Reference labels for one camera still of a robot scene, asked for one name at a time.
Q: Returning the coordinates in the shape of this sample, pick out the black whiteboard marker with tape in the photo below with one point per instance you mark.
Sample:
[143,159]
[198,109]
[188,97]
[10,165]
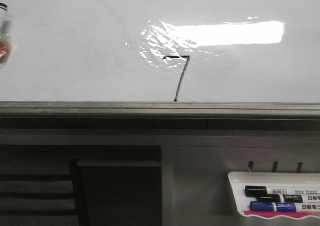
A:
[5,41]

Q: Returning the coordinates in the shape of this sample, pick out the white whiteboard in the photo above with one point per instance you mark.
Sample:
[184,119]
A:
[155,50]

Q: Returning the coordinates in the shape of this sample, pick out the white marker tray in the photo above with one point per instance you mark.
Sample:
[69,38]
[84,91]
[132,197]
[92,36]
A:
[241,203]

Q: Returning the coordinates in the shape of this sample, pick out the black marker top in tray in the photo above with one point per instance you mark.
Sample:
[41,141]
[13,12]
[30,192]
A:
[251,190]

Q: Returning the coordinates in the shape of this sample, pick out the black marker in tray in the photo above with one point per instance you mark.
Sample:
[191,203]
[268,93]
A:
[251,190]
[294,198]

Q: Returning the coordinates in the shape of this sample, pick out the blue marker in tray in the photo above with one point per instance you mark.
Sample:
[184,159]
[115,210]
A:
[284,206]

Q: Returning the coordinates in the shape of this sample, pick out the black marker middle in tray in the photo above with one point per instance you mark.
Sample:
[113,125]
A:
[294,198]

